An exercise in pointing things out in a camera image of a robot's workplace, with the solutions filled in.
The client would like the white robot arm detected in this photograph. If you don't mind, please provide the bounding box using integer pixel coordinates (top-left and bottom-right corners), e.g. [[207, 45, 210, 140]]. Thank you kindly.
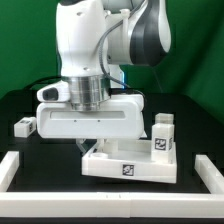
[[37, 0, 171, 140]]

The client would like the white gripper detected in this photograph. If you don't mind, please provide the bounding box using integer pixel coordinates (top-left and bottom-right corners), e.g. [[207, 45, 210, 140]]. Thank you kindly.
[[36, 81, 144, 155]]

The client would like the white U-shaped fence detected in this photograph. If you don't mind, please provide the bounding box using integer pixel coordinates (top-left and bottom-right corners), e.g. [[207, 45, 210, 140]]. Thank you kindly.
[[0, 151, 224, 218]]

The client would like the black cable bundle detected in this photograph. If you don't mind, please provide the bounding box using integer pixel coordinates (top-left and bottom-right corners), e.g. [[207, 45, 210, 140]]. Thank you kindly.
[[23, 75, 64, 92]]

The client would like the white square tabletop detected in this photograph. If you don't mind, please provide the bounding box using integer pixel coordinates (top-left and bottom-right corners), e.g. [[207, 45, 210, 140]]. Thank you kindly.
[[81, 139, 177, 184]]

